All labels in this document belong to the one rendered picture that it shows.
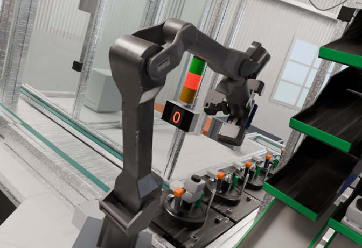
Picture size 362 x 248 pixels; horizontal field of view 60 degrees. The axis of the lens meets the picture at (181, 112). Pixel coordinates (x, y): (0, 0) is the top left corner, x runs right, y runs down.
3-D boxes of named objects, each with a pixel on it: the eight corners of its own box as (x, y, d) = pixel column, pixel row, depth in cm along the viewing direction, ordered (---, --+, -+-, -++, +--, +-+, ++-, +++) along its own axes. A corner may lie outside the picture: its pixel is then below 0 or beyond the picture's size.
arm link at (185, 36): (145, 77, 41) (175, -1, 39) (108, 59, 45) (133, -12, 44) (237, 106, 65) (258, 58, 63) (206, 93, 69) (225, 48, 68)
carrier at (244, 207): (234, 227, 99) (248, 192, 96) (176, 189, 111) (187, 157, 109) (260, 206, 119) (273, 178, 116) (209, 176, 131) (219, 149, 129)
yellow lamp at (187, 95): (187, 103, 103) (192, 90, 102) (176, 98, 106) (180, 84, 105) (195, 104, 107) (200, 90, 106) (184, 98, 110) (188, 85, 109)
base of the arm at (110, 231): (91, 253, 54) (100, 224, 53) (101, 231, 61) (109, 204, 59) (130, 264, 55) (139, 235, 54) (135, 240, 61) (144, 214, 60)
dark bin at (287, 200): (314, 223, 64) (322, 197, 60) (262, 189, 73) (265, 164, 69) (370, 164, 80) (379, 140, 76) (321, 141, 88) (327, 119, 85)
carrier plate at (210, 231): (191, 259, 78) (194, 252, 77) (126, 207, 90) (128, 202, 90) (232, 228, 98) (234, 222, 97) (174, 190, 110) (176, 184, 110)
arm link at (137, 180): (140, 50, 39) (175, 42, 43) (105, 36, 43) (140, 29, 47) (137, 227, 54) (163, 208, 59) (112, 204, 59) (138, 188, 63)
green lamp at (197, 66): (197, 75, 101) (202, 60, 100) (185, 70, 104) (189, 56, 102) (204, 76, 105) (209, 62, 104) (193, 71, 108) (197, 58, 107)
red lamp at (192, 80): (192, 89, 102) (197, 75, 101) (180, 84, 105) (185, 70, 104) (200, 90, 106) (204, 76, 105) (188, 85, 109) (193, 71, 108)
